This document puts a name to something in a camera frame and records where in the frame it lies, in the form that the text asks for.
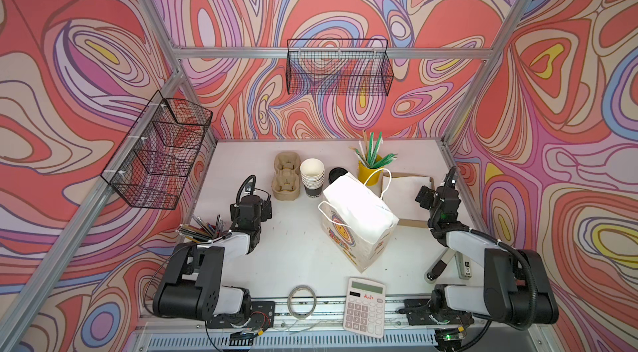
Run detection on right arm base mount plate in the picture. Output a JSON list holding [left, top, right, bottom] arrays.
[[396, 298, 475, 326]]

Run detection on brown napkin holder box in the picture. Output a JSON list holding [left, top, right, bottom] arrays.
[[380, 171, 437, 229]]

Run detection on yellow metal bucket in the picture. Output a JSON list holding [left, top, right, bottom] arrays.
[[357, 161, 383, 187]]

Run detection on black wire basket wall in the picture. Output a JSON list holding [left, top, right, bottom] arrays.
[[286, 38, 395, 96], [101, 91, 213, 210]]

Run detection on stack of paper coffee cups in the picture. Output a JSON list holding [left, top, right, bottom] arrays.
[[300, 158, 325, 199]]

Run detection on bundle of wrapped straws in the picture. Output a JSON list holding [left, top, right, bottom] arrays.
[[351, 131, 398, 169]]

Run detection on silver black stapler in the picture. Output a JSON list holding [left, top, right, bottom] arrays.
[[425, 247, 472, 283]]

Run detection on cup of coloured pencils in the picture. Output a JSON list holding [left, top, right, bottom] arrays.
[[176, 214, 230, 244]]

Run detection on black wire basket back wall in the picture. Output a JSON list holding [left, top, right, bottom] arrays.
[[286, 38, 395, 96]]

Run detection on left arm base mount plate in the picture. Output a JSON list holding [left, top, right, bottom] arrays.
[[205, 300, 276, 331]]

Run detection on white paper napkins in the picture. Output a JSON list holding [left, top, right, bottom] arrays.
[[382, 176, 432, 222]]

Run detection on black wire basket left wall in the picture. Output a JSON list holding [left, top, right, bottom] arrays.
[[101, 91, 213, 210]]

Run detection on white paper takeout bag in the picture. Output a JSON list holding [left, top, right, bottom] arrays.
[[317, 195, 398, 272]]

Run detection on stack of black cup lids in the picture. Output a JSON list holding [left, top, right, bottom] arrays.
[[328, 167, 349, 184]]

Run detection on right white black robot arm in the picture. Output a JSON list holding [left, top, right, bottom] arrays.
[[415, 179, 559, 330]]

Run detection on aluminium frame rail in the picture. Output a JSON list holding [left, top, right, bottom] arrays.
[[172, 46, 495, 60]]

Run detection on white desk calculator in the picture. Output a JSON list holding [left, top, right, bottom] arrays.
[[342, 277, 386, 339]]

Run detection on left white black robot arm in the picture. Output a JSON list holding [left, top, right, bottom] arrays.
[[151, 194, 272, 328]]

